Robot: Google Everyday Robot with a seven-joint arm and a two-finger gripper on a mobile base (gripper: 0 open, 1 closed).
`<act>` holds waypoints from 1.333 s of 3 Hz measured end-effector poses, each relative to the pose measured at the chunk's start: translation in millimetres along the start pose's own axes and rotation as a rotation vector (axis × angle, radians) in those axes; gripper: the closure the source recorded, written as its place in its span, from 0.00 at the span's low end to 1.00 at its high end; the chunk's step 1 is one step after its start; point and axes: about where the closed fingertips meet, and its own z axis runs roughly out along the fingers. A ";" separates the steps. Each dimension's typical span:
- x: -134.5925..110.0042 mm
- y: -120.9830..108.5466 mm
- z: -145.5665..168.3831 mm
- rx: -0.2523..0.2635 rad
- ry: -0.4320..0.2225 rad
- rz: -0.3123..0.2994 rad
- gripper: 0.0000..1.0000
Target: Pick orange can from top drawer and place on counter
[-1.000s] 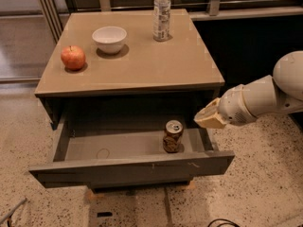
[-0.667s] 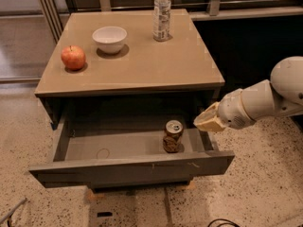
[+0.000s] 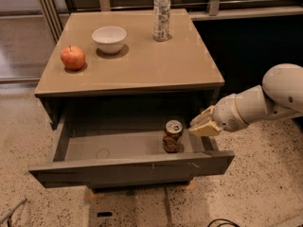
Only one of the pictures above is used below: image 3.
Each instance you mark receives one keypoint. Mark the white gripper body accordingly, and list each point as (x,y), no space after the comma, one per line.
(225,113)

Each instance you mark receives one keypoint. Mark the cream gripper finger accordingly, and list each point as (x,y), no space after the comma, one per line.
(209,128)
(205,117)

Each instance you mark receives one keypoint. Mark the orange soda can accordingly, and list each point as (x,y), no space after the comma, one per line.
(172,136)

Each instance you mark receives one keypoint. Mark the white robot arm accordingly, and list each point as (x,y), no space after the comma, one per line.
(279,96)

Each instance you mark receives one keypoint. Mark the grey drawer cabinet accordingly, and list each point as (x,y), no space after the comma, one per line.
(178,73)

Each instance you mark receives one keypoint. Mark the open grey top drawer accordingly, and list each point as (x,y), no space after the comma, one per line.
(107,148)

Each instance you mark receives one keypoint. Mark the clear plastic water bottle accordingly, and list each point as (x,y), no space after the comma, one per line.
(160,20)

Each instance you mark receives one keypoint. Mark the white ceramic bowl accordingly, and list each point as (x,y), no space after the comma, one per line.
(109,39)

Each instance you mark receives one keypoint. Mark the red apple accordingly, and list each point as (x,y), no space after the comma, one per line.
(73,57)

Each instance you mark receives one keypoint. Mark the grey metal rod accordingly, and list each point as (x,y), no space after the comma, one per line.
(7,218)

